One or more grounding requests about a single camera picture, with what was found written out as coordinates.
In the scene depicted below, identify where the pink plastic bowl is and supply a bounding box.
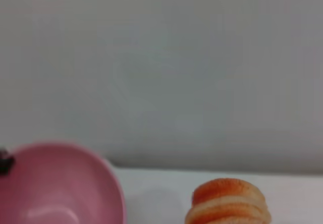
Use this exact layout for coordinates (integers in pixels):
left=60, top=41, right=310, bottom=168
left=0, top=141, right=128, bottom=224

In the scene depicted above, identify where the orange ridged bread loaf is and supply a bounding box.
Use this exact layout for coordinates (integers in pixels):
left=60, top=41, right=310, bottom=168
left=185, top=178, right=273, bottom=224

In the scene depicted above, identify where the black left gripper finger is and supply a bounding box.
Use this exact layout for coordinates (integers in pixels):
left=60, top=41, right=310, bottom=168
left=0, top=149, right=16, bottom=176

